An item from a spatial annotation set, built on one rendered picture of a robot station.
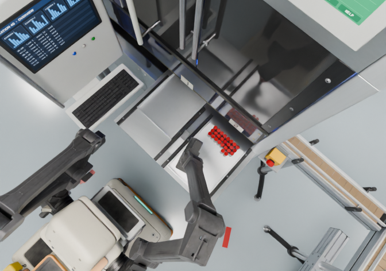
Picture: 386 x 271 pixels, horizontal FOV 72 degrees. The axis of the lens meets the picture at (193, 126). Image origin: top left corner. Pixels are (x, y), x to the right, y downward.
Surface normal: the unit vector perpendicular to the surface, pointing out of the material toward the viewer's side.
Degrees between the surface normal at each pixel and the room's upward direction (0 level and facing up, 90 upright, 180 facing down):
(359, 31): 90
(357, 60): 90
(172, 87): 0
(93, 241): 42
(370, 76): 90
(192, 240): 20
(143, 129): 0
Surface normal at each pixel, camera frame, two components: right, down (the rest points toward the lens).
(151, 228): 0.04, -0.25
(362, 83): -0.68, 0.70
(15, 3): 0.71, 0.69
